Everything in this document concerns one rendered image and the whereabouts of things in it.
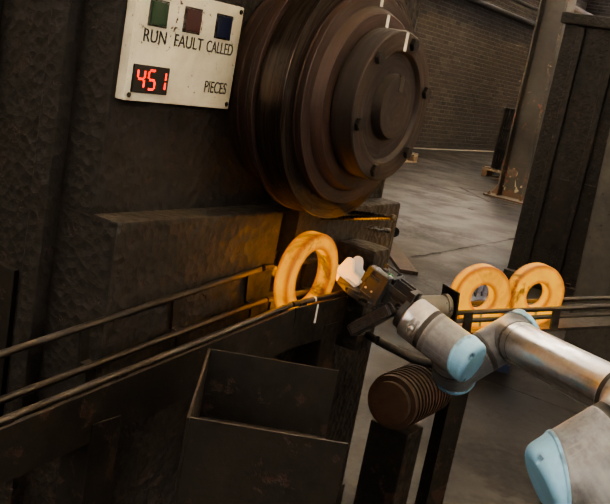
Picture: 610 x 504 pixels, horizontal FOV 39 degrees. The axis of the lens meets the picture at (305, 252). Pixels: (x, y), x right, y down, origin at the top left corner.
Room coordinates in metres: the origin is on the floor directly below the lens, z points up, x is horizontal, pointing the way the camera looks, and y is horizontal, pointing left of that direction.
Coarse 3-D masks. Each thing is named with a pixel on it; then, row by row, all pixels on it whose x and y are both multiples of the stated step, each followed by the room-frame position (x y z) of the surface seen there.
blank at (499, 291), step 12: (480, 264) 2.01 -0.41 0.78; (468, 276) 1.97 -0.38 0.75; (480, 276) 1.99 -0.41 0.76; (492, 276) 2.00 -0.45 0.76; (504, 276) 2.01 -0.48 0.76; (456, 288) 1.97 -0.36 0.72; (468, 288) 1.98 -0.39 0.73; (492, 288) 2.00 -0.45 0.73; (504, 288) 2.01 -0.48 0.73; (468, 300) 1.98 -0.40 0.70; (492, 300) 2.01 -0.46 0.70; (504, 300) 2.02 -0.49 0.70; (480, 324) 2.00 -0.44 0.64
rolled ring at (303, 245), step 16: (304, 240) 1.66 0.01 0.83; (320, 240) 1.69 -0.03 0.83; (288, 256) 1.64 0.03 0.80; (304, 256) 1.65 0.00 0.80; (320, 256) 1.75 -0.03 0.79; (336, 256) 1.76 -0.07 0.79; (288, 272) 1.62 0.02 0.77; (320, 272) 1.76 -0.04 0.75; (336, 272) 1.77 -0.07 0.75; (288, 288) 1.62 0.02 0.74; (320, 288) 1.74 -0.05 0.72
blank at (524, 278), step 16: (528, 272) 2.04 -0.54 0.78; (544, 272) 2.05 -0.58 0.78; (512, 288) 2.03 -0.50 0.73; (528, 288) 2.04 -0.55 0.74; (544, 288) 2.08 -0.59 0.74; (560, 288) 2.08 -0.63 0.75; (512, 304) 2.03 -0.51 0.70; (544, 304) 2.06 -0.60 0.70; (560, 304) 2.08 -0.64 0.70; (544, 320) 2.07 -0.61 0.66
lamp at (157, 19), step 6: (156, 6) 1.39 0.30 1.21; (162, 6) 1.40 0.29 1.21; (168, 6) 1.41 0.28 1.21; (156, 12) 1.39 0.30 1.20; (162, 12) 1.40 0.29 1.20; (168, 12) 1.41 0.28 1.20; (150, 18) 1.38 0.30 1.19; (156, 18) 1.39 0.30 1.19; (162, 18) 1.40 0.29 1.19; (156, 24) 1.39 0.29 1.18; (162, 24) 1.40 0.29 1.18
